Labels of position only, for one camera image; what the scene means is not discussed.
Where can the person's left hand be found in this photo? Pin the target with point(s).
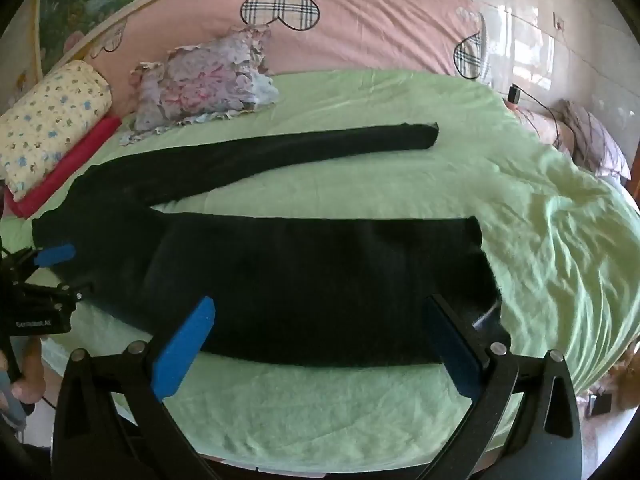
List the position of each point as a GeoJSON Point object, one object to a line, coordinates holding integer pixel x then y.
{"type": "Point", "coordinates": [31, 367]}

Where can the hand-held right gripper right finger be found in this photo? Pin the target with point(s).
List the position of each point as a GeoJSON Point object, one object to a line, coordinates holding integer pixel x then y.
{"type": "Point", "coordinates": [456, 357]}

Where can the floral patterned garment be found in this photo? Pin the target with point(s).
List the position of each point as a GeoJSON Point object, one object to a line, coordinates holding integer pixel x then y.
{"type": "Point", "coordinates": [200, 80]}

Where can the yellow floral pillow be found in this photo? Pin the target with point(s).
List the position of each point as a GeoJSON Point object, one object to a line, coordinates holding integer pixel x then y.
{"type": "Point", "coordinates": [45, 120]}

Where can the plaid pink pillow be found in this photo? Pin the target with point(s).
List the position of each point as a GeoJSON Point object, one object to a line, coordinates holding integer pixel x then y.
{"type": "Point", "coordinates": [595, 140]}

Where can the green bed sheet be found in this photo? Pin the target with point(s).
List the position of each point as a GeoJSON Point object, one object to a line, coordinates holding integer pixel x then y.
{"type": "Point", "coordinates": [525, 200]}

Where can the pink heart print quilt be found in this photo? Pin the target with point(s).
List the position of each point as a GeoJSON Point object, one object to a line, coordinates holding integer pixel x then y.
{"type": "Point", "coordinates": [375, 25]}

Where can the small black box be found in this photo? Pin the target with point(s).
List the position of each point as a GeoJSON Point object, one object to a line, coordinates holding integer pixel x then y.
{"type": "Point", "coordinates": [601, 404]}

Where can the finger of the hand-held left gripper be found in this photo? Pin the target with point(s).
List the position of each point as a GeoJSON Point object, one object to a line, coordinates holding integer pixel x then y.
{"type": "Point", "coordinates": [55, 255]}
{"type": "Point", "coordinates": [64, 294]}

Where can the black sock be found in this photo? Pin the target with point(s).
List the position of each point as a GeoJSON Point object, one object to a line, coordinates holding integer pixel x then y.
{"type": "Point", "coordinates": [300, 270]}

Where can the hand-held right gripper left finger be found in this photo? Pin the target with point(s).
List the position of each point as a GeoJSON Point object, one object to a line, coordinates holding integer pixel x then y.
{"type": "Point", "coordinates": [184, 351]}

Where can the red pillow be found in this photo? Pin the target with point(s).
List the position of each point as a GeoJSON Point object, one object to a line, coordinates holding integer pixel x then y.
{"type": "Point", "coordinates": [85, 150]}

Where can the black charger plug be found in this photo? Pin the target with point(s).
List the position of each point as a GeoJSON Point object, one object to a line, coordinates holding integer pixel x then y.
{"type": "Point", "coordinates": [513, 95]}

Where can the white wall socket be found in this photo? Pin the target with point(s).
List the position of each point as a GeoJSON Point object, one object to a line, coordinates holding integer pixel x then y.
{"type": "Point", "coordinates": [560, 23]}

